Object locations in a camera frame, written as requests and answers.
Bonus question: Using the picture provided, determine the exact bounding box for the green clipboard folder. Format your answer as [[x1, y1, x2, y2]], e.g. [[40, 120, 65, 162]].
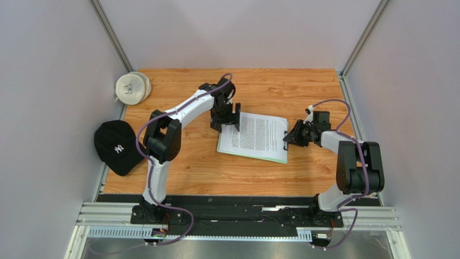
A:
[[217, 120, 290, 165]]

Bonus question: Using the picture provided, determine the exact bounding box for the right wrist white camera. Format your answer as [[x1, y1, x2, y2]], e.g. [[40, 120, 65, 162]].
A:
[[303, 105, 315, 124]]

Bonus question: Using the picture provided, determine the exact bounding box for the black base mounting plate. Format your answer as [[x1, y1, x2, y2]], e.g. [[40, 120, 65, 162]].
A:
[[130, 195, 344, 237]]

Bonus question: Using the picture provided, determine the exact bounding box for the left aluminium corner post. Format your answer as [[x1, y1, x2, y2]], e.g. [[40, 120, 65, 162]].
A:
[[89, 0, 134, 72]]

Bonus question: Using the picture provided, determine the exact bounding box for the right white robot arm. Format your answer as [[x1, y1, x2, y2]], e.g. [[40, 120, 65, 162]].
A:
[[283, 111, 385, 212]]

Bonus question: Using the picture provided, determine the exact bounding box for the aluminium front rail frame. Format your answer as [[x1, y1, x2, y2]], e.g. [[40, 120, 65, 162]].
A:
[[64, 202, 410, 258]]

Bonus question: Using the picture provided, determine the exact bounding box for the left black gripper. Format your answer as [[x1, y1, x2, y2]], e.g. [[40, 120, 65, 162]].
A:
[[211, 102, 240, 134]]

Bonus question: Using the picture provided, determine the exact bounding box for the text-filled paper sheet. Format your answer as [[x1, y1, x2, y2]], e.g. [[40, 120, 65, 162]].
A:
[[218, 111, 289, 161]]

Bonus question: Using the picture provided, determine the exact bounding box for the aluminium corner post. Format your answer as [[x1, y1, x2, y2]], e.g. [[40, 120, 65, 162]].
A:
[[89, 0, 134, 72], [340, 0, 392, 78]]

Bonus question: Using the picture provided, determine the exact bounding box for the right aluminium corner post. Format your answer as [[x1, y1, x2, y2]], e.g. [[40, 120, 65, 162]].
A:
[[340, 0, 392, 78]]

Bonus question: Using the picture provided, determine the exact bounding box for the black NY baseball cap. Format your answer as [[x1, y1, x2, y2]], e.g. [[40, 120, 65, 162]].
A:
[[94, 120, 145, 176]]

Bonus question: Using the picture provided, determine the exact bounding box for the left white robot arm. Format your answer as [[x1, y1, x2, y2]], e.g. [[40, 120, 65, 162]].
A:
[[139, 73, 241, 207]]

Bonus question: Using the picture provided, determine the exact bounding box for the cream round zip pouch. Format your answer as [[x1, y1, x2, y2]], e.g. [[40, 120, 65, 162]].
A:
[[115, 72, 152, 106]]

